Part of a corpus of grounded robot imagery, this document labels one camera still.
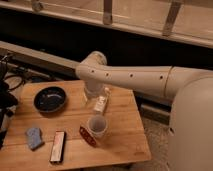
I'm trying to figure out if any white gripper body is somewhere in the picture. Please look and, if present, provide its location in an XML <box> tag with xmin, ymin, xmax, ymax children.
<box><xmin>84</xmin><ymin>81</ymin><xmax>105</xmax><ymax>99</ymax></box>

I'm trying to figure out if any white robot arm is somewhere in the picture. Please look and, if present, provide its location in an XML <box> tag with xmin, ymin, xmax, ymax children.
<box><xmin>75</xmin><ymin>51</ymin><xmax>213</xmax><ymax>171</ymax></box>

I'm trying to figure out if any dark ceramic bowl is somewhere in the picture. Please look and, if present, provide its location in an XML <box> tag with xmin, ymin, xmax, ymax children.
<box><xmin>34</xmin><ymin>86</ymin><xmax>67</xmax><ymax>113</ymax></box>

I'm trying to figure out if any white small box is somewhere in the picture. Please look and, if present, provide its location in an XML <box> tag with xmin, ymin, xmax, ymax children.
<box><xmin>94</xmin><ymin>88</ymin><xmax>110</xmax><ymax>114</ymax></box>

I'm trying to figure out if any translucent plastic cup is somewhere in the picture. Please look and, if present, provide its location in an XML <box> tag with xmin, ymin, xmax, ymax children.
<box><xmin>87</xmin><ymin>115</ymin><xmax>108</xmax><ymax>138</ymax></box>

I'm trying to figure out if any wooden table board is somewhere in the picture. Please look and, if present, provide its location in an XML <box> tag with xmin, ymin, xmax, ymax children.
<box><xmin>0</xmin><ymin>81</ymin><xmax>151</xmax><ymax>171</ymax></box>

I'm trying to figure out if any black and red rectangular block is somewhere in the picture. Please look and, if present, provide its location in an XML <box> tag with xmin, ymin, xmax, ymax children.
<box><xmin>50</xmin><ymin>131</ymin><xmax>66</xmax><ymax>163</ymax></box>

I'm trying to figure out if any blue sponge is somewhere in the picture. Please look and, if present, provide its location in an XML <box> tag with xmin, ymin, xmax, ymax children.
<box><xmin>26</xmin><ymin>127</ymin><xmax>44</xmax><ymax>150</ymax></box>

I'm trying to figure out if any black equipment at left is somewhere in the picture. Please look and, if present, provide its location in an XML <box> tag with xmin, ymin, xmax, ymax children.
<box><xmin>0</xmin><ymin>57</ymin><xmax>18</xmax><ymax>149</ymax></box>

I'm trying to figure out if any black cable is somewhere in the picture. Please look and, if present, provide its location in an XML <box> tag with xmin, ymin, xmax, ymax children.
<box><xmin>3</xmin><ymin>73</ymin><xmax>26</xmax><ymax>92</ymax></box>

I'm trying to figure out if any metal bracket middle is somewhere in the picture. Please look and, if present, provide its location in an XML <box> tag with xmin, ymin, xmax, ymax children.
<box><xmin>103</xmin><ymin>0</ymin><xmax>113</xmax><ymax>25</ymax></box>

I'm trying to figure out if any metal bracket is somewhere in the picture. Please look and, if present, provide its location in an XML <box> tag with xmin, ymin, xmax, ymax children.
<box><xmin>31</xmin><ymin>0</ymin><xmax>43</xmax><ymax>12</ymax></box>
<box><xmin>162</xmin><ymin>0</ymin><xmax>183</xmax><ymax>36</ymax></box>
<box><xmin>103</xmin><ymin>0</ymin><xmax>113</xmax><ymax>25</ymax></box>

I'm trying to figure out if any metal bracket left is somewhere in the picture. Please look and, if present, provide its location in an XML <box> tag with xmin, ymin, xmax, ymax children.
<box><xmin>31</xmin><ymin>0</ymin><xmax>43</xmax><ymax>12</ymax></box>

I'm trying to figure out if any metal bracket right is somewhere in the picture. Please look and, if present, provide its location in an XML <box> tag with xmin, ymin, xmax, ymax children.
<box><xmin>162</xmin><ymin>0</ymin><xmax>183</xmax><ymax>36</ymax></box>

